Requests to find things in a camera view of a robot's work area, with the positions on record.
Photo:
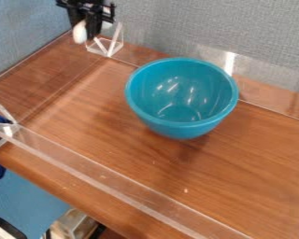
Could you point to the clear acrylic front barrier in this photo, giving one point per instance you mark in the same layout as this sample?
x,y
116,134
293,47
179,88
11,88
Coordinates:
x,y
106,194

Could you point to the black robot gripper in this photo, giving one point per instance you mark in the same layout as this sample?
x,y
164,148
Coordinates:
x,y
76,7

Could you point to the blue plastic bowl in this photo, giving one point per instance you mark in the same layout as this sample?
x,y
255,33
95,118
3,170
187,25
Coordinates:
x,y
182,96

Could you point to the clear acrylic back barrier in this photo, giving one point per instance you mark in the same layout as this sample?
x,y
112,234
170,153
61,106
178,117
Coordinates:
x,y
267,85

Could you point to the black object bottom left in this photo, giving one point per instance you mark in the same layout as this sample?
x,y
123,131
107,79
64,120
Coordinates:
x,y
9,232

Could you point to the grey metal frame under table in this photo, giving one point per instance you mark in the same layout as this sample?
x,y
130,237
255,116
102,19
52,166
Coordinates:
x,y
73,225

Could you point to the clear acrylic corner bracket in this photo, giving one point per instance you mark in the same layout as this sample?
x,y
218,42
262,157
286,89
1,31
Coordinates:
x,y
107,46

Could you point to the white mushroom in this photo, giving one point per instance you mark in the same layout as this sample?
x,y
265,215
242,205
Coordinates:
x,y
79,33

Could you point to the clear acrylic barrier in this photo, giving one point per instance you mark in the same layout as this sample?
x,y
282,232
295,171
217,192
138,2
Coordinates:
x,y
106,194
267,85

